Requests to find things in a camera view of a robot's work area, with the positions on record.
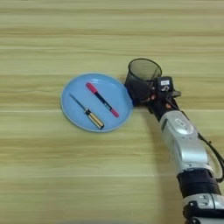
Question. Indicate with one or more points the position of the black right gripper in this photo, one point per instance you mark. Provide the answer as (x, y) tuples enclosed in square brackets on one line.
[(163, 105)]

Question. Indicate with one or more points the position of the black mesh pen cup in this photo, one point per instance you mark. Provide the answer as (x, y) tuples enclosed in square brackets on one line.
[(140, 78)]

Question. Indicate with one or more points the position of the red black marker pen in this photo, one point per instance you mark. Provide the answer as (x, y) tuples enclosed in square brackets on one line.
[(102, 99)]

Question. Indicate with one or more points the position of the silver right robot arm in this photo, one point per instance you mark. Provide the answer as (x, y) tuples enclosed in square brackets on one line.
[(186, 145)]

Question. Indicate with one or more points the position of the black box with white label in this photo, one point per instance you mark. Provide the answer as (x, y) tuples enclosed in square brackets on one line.
[(164, 84)]

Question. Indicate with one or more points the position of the blue round plate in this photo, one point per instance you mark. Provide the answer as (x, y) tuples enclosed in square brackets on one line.
[(116, 96)]

